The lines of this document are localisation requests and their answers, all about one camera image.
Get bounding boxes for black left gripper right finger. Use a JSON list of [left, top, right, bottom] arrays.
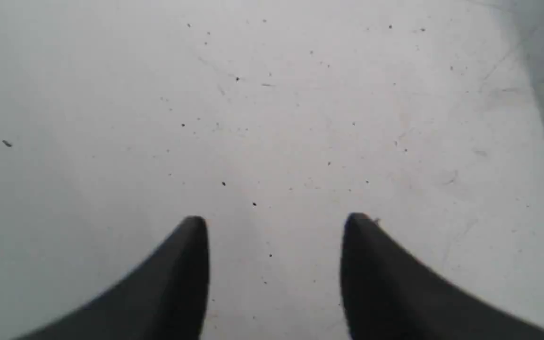
[[340, 213, 544, 340]]

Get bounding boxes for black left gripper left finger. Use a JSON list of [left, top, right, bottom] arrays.
[[21, 216, 210, 340]]

